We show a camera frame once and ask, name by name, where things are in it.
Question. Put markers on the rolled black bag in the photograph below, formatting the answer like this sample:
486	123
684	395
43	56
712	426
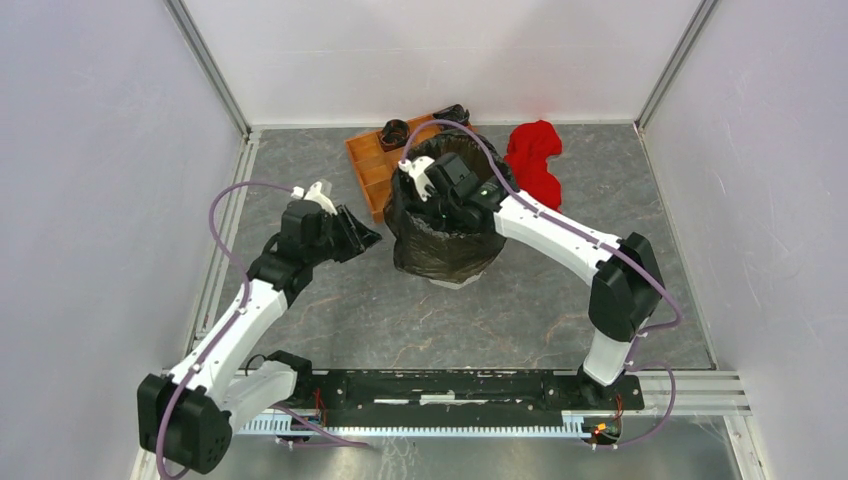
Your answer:
394	135
456	113

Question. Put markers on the white plastic trash bin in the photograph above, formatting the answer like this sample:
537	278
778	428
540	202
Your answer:
455	282

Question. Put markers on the rolled black bag left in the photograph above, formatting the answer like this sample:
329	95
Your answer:
394	135

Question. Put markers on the aluminium corner post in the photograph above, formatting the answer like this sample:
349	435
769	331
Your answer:
675	63
205	59

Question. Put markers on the rolled black bag back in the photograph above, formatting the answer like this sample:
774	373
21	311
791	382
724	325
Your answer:
456	113

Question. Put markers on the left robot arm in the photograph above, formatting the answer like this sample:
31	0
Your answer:
190	415

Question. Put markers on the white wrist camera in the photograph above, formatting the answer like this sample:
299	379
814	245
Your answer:
319	193
416	171

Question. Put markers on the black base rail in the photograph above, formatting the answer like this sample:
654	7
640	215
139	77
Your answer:
458	398

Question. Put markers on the left aluminium corner post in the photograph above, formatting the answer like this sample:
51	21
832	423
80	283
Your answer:
205	59

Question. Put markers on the right aluminium corner post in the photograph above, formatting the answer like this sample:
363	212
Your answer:
675	63

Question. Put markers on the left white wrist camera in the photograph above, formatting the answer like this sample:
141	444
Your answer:
319	193

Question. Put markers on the orange compartment tray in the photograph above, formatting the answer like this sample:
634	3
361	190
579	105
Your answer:
373	167

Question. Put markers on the red cloth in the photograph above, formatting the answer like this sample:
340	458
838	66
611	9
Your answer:
529	148

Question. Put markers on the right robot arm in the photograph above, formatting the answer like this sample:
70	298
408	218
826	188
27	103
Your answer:
622	273

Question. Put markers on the black trash bag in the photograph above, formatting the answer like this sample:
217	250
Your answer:
428	245

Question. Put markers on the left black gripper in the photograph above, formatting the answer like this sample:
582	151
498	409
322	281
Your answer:
358	237

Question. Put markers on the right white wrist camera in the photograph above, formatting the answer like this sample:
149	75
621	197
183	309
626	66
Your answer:
416	171

